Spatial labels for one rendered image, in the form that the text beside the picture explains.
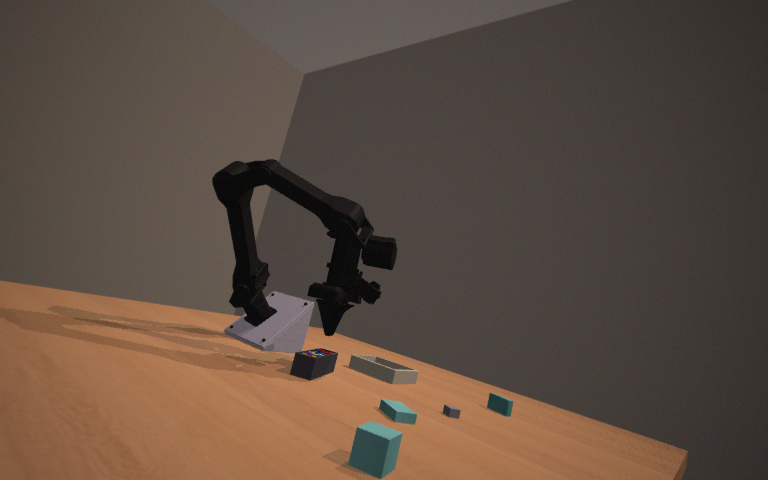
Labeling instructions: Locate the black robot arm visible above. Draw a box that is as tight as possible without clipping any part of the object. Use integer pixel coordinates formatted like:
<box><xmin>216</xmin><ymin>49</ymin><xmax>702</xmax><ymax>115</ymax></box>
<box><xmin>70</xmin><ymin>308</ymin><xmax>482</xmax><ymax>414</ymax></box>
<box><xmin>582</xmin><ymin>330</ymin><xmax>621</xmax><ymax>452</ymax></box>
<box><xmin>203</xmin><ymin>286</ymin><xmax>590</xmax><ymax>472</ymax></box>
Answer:
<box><xmin>212</xmin><ymin>159</ymin><xmax>397</xmax><ymax>327</ymax></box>

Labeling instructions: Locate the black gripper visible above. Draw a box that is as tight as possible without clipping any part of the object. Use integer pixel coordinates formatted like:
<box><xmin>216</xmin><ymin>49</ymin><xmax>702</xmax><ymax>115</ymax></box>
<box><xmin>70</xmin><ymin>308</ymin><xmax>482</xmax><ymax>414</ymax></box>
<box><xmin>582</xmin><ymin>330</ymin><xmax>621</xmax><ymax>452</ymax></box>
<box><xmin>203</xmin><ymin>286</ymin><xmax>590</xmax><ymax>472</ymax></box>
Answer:
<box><xmin>307</xmin><ymin>259</ymin><xmax>362</xmax><ymax>336</ymax></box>

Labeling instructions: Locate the beige shallow tray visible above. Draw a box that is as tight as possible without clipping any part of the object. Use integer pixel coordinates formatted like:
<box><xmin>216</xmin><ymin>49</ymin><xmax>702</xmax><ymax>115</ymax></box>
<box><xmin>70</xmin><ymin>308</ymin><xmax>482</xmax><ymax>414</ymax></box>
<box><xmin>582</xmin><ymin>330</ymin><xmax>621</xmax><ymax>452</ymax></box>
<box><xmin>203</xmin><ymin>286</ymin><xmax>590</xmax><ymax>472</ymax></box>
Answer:
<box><xmin>349</xmin><ymin>354</ymin><xmax>419</xmax><ymax>384</ymax></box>

